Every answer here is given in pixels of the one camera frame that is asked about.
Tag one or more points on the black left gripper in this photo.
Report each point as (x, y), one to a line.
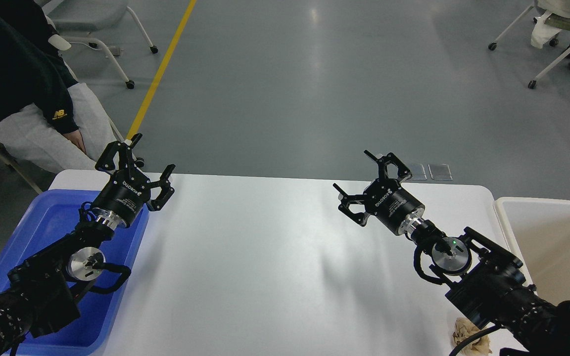
(123, 197)

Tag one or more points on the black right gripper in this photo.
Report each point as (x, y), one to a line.
(395, 205)

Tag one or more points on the brown paper ball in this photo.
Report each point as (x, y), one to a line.
(467, 336)

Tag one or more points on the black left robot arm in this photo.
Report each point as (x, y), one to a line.
(46, 288)

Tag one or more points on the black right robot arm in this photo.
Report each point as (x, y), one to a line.
(485, 280)

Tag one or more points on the person's left hand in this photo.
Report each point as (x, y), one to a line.
(76, 138)

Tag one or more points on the left floor plate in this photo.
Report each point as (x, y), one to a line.
(418, 172)

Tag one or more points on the floor plate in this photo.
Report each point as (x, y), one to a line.
(440, 172)
(418, 172)

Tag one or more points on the right floor plate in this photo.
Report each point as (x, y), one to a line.
(440, 172)

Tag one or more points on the blue plastic bin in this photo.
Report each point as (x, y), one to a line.
(51, 216)

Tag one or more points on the seated person in black hoodie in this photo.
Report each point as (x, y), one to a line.
(40, 99)

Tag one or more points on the grey office chair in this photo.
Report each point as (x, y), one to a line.
(76, 20)

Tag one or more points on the white plastic bin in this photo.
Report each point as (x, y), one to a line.
(538, 231)

